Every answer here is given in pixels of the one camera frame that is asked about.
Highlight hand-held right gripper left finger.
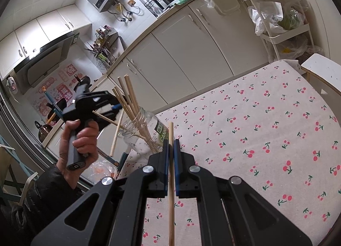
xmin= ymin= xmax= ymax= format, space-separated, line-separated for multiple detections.
xmin=30 ymin=145 xmax=170 ymax=246

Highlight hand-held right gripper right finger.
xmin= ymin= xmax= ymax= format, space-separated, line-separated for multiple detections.
xmin=173 ymin=139 xmax=313 ymax=246

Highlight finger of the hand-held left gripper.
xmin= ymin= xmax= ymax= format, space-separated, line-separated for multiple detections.
xmin=90 ymin=91 xmax=123 ymax=110
xmin=93 ymin=109 xmax=118 ymax=131

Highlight wooden chopstick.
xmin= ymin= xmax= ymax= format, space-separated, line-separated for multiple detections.
xmin=117 ymin=76 xmax=150 ymax=142
xmin=92 ymin=111 xmax=146 ymax=140
xmin=110 ymin=109 xmax=125 ymax=158
xmin=124 ymin=74 xmax=155 ymax=150
xmin=168 ymin=121 xmax=176 ymax=246

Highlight glass jar with green label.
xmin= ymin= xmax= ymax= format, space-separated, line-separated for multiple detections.
xmin=117 ymin=106 xmax=171 ymax=162

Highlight person's left forearm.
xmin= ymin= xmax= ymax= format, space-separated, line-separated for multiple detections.
xmin=25 ymin=164 xmax=90 ymax=237

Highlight person's left hand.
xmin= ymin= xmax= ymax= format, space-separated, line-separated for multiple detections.
xmin=55 ymin=119 xmax=100 ymax=190

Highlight black pot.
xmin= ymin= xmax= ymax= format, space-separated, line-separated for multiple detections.
xmin=71 ymin=73 xmax=91 ymax=90

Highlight copper kettle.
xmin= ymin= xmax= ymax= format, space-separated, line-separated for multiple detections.
xmin=37 ymin=120 xmax=55 ymax=143

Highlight clear plastic bag orange contents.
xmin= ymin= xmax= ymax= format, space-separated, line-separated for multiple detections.
xmin=89 ymin=159 xmax=119 ymax=186

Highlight utensil and spice rack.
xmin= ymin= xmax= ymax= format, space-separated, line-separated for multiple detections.
xmin=83 ymin=24 xmax=126 ymax=68

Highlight grey range hood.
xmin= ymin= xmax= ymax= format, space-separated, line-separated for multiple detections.
xmin=13 ymin=32 xmax=77 ymax=88

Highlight white hanging cloth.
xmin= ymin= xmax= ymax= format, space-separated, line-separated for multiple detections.
xmin=6 ymin=76 xmax=20 ymax=95

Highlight teal wooden shelf rack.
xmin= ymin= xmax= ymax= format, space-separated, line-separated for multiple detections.
xmin=0 ymin=133 xmax=39 ymax=209

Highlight white utility cart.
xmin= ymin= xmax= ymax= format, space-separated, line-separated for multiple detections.
xmin=234 ymin=0 xmax=325 ymax=63

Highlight white plastic bag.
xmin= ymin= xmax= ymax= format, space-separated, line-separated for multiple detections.
xmin=247 ymin=1 xmax=285 ymax=36

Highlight white stool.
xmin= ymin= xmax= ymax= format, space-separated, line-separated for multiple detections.
xmin=301 ymin=53 xmax=341 ymax=95

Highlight bag of green vegetables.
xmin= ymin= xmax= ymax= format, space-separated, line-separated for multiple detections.
xmin=280 ymin=8 xmax=306 ymax=31

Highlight black wok with orange handle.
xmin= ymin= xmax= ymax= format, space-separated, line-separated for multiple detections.
xmin=46 ymin=99 xmax=68 ymax=124

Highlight red wall stickers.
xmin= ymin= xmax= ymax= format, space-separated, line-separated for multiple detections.
xmin=31 ymin=63 xmax=81 ymax=114

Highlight white wall cabinet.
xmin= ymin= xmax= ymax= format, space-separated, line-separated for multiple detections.
xmin=0 ymin=8 xmax=93 ymax=82

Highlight water heater hoses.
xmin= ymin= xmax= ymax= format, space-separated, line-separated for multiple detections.
xmin=107 ymin=0 xmax=142 ymax=23

